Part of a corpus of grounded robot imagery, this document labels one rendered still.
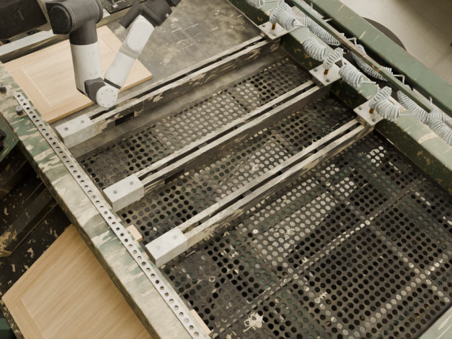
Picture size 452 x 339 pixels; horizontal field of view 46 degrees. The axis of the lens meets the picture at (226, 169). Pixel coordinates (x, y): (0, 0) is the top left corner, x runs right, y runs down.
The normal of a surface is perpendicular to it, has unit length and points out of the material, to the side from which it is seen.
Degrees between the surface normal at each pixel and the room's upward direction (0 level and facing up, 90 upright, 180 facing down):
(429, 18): 90
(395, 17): 90
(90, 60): 78
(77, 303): 90
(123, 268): 54
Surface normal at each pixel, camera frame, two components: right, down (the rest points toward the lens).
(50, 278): -0.36, -0.22
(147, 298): 0.11, -0.59
